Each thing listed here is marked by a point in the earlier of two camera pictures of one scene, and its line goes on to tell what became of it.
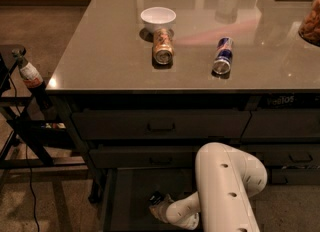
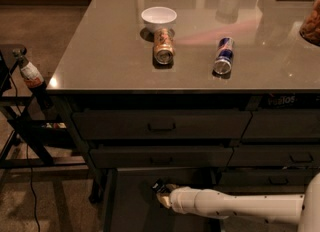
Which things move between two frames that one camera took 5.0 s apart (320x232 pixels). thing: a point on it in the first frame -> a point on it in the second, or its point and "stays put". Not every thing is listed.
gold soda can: (163, 45) stays put
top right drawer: (282, 125) stays put
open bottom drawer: (127, 197) stays put
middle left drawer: (144, 157) stays put
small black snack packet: (156, 198) -> (161, 186)
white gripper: (162, 208) -> (181, 199)
